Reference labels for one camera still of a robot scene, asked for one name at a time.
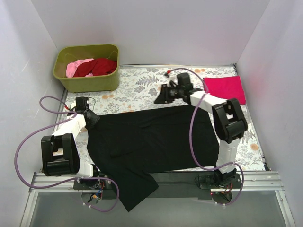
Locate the black t shirt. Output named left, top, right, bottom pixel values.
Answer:
left=87, top=105, right=219, bottom=211

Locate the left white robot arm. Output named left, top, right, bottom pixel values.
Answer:
left=41, top=97, right=99, bottom=178

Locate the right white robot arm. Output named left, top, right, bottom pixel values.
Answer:
left=154, top=73, right=248, bottom=186

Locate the floral patterned table mat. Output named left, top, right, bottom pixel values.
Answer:
left=62, top=65, right=265, bottom=171

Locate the olive green plastic bin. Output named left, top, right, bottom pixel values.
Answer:
left=53, top=44, right=120, bottom=93

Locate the pink garment in bin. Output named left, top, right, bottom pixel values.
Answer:
left=66, top=58, right=93, bottom=78

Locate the dark red garment in bin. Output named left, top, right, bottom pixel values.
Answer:
left=73, top=58, right=117, bottom=78

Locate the folded magenta t shirt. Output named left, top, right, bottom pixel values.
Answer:
left=204, top=75, right=246, bottom=105

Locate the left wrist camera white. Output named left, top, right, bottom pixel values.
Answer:
left=64, top=104, right=76, bottom=111

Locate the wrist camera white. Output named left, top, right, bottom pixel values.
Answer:
left=164, top=70, right=176, bottom=87
left=64, top=104, right=76, bottom=111

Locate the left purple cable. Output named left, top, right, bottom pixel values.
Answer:
left=14, top=96, right=120, bottom=213

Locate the purple cable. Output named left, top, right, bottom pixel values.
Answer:
left=14, top=96, right=120, bottom=213
left=169, top=68, right=244, bottom=207

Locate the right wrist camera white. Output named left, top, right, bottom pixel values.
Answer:
left=164, top=70, right=176, bottom=87

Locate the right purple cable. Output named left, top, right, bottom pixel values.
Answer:
left=169, top=68, right=244, bottom=207

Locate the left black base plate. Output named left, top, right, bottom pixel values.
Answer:
left=73, top=175, right=115, bottom=190

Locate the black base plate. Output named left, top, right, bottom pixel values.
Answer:
left=73, top=175, right=115, bottom=190
left=194, top=172, right=241, bottom=190

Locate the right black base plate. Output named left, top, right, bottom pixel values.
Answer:
left=194, top=172, right=241, bottom=190

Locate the aluminium frame rail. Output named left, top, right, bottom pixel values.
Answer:
left=31, top=171, right=284, bottom=192

